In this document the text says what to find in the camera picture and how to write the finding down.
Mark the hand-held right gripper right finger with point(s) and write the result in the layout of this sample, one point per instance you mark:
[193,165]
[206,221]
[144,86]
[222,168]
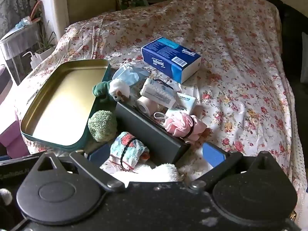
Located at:
[213,155]

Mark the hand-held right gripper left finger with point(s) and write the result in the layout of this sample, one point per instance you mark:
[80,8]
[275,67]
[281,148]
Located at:
[99,154]

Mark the colourful towel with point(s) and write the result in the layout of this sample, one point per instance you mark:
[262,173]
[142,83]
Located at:
[122,146]

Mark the green knitted ball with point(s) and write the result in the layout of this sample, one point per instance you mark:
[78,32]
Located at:
[102,125]

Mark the pink cloth roll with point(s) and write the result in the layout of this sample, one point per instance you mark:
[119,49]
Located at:
[178,125]

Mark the white fluffy plush toy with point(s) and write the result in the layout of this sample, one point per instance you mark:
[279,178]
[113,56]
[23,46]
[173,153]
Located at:
[158,172]

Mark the small white tissue packet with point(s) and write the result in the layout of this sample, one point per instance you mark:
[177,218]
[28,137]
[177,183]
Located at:
[185,101]

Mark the green tin box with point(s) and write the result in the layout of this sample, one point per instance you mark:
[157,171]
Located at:
[60,101]

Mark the green snowman plush toy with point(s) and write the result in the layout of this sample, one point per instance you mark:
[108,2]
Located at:
[118,89]

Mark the beige bandage roll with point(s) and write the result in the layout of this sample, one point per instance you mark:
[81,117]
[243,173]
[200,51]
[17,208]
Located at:
[146,104]

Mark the blue face mask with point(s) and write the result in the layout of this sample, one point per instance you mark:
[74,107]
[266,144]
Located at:
[23,22]
[127,75]

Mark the white embossed tissue packet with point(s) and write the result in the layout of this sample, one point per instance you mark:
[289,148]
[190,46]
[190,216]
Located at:
[156,91]

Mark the pink box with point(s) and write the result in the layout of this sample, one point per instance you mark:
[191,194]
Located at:
[12,134]

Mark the floral bed sheet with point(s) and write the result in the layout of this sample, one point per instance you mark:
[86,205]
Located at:
[240,65]

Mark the blue tissue pack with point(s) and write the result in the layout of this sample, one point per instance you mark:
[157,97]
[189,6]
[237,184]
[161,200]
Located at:
[166,55]

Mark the white planter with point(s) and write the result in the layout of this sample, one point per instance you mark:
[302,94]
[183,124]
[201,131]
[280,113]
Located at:
[45,53]

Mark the white squeeze bottle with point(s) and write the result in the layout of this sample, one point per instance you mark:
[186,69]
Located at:
[33,59]

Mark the green potted plant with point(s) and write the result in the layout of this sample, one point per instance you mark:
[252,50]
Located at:
[45,38]

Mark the clear glass side table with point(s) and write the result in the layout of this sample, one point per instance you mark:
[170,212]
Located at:
[16,43]

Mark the dark sofa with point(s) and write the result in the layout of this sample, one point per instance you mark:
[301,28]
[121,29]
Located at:
[292,41]

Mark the crumpled blue face mask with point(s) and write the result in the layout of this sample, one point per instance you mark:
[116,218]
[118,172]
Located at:
[23,22]

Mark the grey patterned curtain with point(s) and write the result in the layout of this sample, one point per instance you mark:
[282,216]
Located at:
[14,2]

